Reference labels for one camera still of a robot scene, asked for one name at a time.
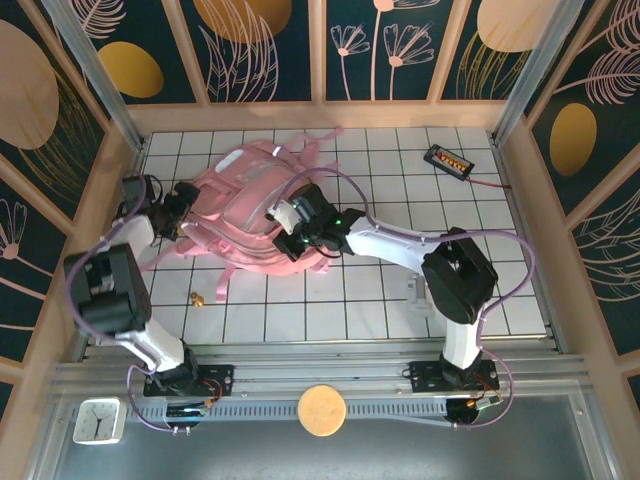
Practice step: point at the pink student backpack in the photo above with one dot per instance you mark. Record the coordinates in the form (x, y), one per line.
(245, 220)

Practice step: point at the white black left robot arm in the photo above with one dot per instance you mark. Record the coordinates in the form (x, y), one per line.
(120, 290)

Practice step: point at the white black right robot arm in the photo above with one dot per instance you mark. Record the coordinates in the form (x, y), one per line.
(450, 270)

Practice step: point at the small brass fitting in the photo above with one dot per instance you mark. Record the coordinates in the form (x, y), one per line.
(198, 300)

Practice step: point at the small white stand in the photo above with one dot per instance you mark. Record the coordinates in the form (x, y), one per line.
(417, 295)

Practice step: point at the round wooden disc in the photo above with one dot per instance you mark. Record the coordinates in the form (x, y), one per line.
(321, 411)

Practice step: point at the white alarm clock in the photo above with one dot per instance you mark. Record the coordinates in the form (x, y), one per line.
(100, 421)

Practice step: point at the aluminium corner post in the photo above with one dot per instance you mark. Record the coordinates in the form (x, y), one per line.
(97, 75)
(529, 75)

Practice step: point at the aluminium mounting rail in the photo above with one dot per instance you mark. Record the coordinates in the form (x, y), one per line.
(320, 372)

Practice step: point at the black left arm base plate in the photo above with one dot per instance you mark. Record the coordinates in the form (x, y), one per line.
(220, 380)

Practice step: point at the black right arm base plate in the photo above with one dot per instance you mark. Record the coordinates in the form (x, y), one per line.
(425, 375)

